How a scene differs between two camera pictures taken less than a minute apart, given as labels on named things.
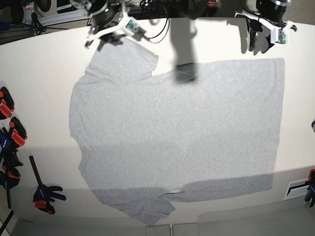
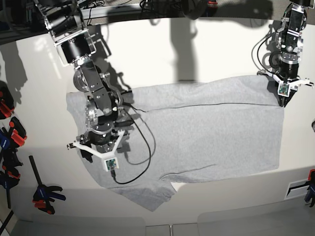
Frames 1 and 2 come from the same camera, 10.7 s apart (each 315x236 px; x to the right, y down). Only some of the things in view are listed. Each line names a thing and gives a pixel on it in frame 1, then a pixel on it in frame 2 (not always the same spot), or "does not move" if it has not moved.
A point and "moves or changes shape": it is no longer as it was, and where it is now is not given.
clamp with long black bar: x=45 y=194 does not move
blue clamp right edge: x=310 y=194 does not move
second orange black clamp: x=18 y=133 does not move
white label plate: x=296 y=189 does not move
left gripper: x=106 y=18 -> x=102 y=143
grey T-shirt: x=146 y=141 moves or changes shape
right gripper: x=258 y=16 -> x=288 y=72
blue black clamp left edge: x=9 y=161 does not move
